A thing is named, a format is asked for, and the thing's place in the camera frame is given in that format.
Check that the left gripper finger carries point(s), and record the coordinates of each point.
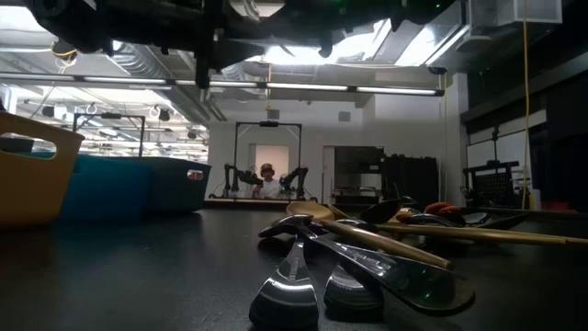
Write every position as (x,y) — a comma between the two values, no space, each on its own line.
(229,53)
(203,69)

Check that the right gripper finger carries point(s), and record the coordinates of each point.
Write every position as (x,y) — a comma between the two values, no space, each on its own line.
(325,46)

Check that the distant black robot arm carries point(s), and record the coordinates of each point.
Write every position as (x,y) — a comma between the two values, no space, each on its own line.
(298,177)
(229,177)

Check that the long ceiling light bar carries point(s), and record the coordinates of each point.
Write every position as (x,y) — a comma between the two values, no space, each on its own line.
(303,86)

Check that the pale door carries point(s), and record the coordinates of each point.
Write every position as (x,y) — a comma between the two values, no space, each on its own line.
(275,156)

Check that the dark shelf unit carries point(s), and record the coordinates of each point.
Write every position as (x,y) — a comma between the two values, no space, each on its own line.
(358,161)

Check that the grey-blue plastic bin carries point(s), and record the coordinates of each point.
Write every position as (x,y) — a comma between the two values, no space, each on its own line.
(170,188)

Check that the distant wooden table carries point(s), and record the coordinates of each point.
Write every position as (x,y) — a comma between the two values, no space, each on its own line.
(229,201)

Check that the person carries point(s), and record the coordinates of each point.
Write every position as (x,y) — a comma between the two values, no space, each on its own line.
(267,188)

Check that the blue plastic bin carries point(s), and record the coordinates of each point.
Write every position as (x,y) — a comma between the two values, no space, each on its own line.
(105,188)

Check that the black cabinet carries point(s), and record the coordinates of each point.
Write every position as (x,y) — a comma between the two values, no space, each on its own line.
(413,179)

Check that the white ceiling box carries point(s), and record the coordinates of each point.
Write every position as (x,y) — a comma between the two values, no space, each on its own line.
(528,11)

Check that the whiteboard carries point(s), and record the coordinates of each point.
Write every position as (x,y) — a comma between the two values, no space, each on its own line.
(478,151)

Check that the yellow plastic bin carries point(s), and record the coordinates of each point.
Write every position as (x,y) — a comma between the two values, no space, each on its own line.
(32,188)

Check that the black perforated cart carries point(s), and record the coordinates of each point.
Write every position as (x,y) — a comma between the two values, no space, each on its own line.
(494,188)

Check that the silver spiral air duct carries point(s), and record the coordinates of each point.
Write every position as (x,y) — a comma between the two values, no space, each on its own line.
(138,64)

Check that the grey wall vent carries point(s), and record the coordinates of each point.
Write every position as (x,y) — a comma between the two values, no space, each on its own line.
(273,114)
(344,116)

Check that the black ceiling camera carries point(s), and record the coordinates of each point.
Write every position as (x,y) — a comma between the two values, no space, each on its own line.
(436,70)

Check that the black robot station frame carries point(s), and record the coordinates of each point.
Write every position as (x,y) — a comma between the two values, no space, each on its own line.
(235,156)
(140,138)

